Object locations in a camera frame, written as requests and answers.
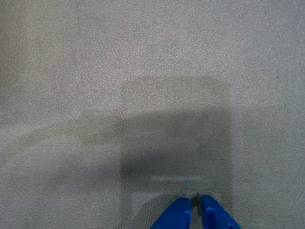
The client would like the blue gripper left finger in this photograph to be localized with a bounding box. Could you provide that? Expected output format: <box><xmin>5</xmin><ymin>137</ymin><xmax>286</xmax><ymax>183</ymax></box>
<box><xmin>149</xmin><ymin>197</ymin><xmax>193</xmax><ymax>229</ymax></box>

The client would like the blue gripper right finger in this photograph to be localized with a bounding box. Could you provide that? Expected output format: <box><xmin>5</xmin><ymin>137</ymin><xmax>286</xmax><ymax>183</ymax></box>
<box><xmin>199</xmin><ymin>194</ymin><xmax>242</xmax><ymax>229</ymax></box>

